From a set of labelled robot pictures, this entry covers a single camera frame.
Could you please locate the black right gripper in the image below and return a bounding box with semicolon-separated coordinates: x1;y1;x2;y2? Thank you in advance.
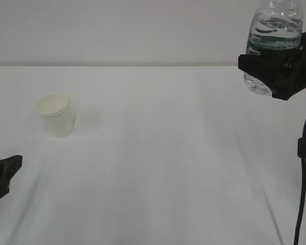
238;32;306;101

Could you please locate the white paper cup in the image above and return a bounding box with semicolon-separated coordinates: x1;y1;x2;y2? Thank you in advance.
36;93;74;138

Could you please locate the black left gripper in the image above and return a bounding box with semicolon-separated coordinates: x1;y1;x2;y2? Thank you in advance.
0;155;22;199

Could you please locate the clear water bottle green label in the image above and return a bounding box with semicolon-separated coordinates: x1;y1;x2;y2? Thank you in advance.
243;0;304;95

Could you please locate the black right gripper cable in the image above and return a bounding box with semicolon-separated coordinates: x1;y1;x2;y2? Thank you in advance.
293;94;306;245

